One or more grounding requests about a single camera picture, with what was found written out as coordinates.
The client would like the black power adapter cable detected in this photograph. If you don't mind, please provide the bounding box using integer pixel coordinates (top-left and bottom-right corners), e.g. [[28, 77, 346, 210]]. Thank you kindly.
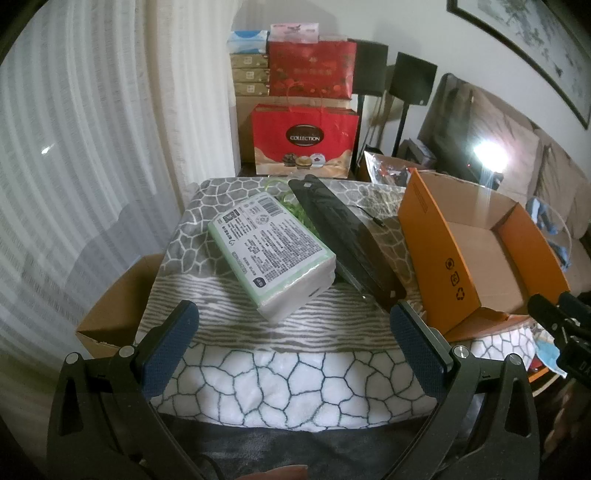
[[351, 205, 389, 228]]

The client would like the white blue mask packet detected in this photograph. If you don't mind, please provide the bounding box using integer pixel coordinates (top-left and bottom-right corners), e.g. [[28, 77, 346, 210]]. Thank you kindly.
[[531, 332, 567, 373]]

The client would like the orange cardboard box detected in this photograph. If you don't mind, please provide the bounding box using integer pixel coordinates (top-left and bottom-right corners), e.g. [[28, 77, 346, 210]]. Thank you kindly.
[[397, 167, 572, 342]]

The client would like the brown sofa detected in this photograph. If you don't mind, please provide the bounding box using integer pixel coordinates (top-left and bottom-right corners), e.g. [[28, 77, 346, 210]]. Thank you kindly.
[[418, 71, 591, 296]]

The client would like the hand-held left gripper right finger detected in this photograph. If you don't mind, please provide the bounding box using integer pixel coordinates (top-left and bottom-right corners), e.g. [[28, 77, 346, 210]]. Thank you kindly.
[[383, 299, 542, 480]]

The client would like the framed wall painting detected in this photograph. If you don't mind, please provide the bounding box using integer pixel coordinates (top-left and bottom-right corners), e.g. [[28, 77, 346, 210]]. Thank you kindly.
[[447, 0, 591, 130]]

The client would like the green braided cable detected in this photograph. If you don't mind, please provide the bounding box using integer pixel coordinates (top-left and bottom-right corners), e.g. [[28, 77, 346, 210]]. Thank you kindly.
[[263, 178, 320, 232]]

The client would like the person's left hand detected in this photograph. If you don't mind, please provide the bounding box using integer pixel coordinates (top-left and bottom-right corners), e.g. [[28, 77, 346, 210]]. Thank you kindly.
[[242, 465, 309, 480]]

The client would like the red floral gift box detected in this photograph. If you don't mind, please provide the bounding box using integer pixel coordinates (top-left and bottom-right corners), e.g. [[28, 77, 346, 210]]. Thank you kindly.
[[268, 39, 357, 100]]

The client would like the clear plastic bag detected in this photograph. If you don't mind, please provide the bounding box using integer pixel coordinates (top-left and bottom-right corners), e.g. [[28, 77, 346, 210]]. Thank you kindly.
[[362, 150, 428, 186]]

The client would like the red gift bag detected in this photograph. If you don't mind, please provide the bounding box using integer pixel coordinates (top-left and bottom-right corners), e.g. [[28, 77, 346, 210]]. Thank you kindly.
[[252, 104, 361, 178]]

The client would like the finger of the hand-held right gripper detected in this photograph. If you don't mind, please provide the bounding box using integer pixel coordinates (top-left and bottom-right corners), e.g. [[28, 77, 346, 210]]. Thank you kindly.
[[556, 290, 591, 324], [527, 294, 563, 334]]

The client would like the pink tissue box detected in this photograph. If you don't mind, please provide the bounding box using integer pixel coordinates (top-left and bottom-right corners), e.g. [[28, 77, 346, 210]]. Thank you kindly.
[[270, 23, 320, 43]]

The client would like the cream curtain panel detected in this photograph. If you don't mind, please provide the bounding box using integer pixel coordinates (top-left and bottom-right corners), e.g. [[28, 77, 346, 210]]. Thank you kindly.
[[148, 0, 242, 217]]

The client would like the black package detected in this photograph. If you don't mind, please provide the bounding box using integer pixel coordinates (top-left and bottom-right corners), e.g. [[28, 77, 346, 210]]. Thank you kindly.
[[287, 175, 408, 311]]

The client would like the black speaker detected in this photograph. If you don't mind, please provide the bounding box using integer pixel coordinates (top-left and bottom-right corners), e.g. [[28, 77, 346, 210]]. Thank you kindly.
[[390, 52, 438, 108], [353, 39, 389, 97]]

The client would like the beige sofa cushion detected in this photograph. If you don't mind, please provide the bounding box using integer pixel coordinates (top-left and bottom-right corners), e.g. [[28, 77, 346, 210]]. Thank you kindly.
[[531, 130, 579, 217], [462, 87, 542, 185], [566, 161, 591, 237]]

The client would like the white sheer curtain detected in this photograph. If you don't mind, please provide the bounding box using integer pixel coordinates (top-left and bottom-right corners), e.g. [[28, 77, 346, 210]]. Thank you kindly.
[[0, 0, 185, 370]]

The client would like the black speaker stand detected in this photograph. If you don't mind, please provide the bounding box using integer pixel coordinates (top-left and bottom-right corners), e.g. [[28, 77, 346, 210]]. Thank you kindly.
[[392, 104, 413, 158], [355, 95, 371, 168]]

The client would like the green white tissue pack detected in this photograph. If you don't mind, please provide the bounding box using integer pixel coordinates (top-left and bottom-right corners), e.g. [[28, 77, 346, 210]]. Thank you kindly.
[[207, 193, 338, 324]]

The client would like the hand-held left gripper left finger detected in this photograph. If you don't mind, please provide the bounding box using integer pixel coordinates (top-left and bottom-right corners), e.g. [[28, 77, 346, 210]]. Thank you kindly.
[[46, 300, 218, 480]]

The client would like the grey white patterned blanket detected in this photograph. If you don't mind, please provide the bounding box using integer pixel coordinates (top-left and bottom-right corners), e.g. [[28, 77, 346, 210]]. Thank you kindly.
[[139, 178, 536, 432]]

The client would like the brown cardboard box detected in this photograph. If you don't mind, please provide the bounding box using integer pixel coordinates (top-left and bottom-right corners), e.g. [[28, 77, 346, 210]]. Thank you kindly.
[[75, 253, 164, 361]]

